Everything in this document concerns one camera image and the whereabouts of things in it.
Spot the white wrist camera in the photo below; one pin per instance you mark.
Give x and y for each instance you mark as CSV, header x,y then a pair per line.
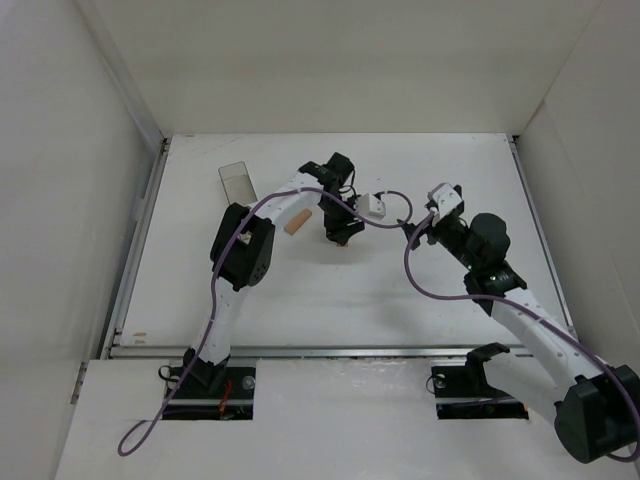
x,y
445,197
370,207

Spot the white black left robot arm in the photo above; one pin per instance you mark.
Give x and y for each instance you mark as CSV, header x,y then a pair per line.
x,y
242,253

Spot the metal rail front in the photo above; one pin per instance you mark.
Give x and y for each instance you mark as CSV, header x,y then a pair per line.
x,y
293,352

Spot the metal rail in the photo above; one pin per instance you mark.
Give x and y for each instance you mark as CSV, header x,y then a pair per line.
x,y
132,254
293,352

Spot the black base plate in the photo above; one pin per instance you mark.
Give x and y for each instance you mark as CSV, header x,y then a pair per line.
x,y
458,398
231,400

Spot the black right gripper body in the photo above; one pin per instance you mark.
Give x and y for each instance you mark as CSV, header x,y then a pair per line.
x,y
432,230

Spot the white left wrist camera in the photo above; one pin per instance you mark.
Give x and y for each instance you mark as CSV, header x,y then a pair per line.
x,y
370,207

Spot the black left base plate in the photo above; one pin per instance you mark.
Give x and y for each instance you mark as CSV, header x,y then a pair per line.
x,y
231,400

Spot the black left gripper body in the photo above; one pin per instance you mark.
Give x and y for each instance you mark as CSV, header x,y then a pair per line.
x,y
341,228

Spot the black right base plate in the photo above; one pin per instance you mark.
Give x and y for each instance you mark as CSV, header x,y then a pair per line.
x,y
458,398

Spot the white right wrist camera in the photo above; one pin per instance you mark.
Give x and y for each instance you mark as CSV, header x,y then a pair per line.
x,y
445,197

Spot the metal rail left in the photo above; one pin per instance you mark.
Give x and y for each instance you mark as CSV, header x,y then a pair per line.
x,y
132,254

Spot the clear plastic box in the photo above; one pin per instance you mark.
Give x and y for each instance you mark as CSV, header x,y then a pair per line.
x,y
237,184

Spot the light wood block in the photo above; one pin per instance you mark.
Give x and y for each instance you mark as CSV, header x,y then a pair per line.
x,y
294,225

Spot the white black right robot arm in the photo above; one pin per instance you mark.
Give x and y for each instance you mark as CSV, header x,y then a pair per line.
x,y
592,405

